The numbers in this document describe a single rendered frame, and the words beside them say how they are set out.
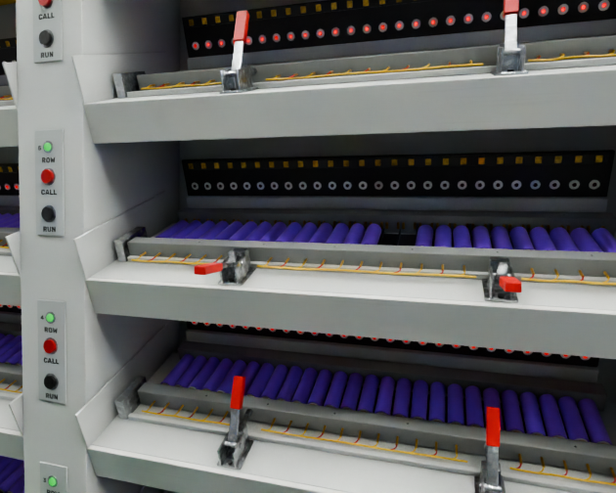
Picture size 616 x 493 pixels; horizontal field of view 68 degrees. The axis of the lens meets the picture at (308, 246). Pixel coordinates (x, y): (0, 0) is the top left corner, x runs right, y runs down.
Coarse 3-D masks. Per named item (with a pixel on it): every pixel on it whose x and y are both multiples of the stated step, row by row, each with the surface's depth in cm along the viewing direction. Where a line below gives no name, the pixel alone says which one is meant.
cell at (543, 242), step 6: (534, 228) 51; (540, 228) 51; (534, 234) 50; (540, 234) 49; (546, 234) 49; (534, 240) 49; (540, 240) 48; (546, 240) 48; (534, 246) 49; (540, 246) 47; (546, 246) 46; (552, 246) 46
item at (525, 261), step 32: (160, 256) 55; (192, 256) 54; (224, 256) 53; (256, 256) 52; (288, 256) 51; (320, 256) 49; (352, 256) 48; (384, 256) 47; (416, 256) 46; (448, 256) 46; (480, 256) 45; (512, 256) 44; (544, 256) 43; (576, 256) 43; (608, 256) 42
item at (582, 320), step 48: (96, 240) 54; (96, 288) 53; (144, 288) 51; (192, 288) 49; (240, 288) 47; (288, 288) 47; (336, 288) 46; (384, 288) 45; (432, 288) 44; (480, 288) 43; (528, 288) 43; (576, 288) 42; (384, 336) 45; (432, 336) 43; (480, 336) 42; (528, 336) 41; (576, 336) 39
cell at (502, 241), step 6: (498, 228) 52; (504, 228) 52; (492, 234) 52; (498, 234) 50; (504, 234) 50; (492, 240) 51; (498, 240) 49; (504, 240) 48; (498, 246) 48; (504, 246) 47; (510, 246) 47
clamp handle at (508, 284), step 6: (498, 264) 41; (504, 264) 41; (498, 270) 41; (504, 270) 41; (498, 276) 40; (504, 276) 40; (504, 282) 35; (510, 282) 35; (516, 282) 35; (504, 288) 35; (510, 288) 35; (516, 288) 35
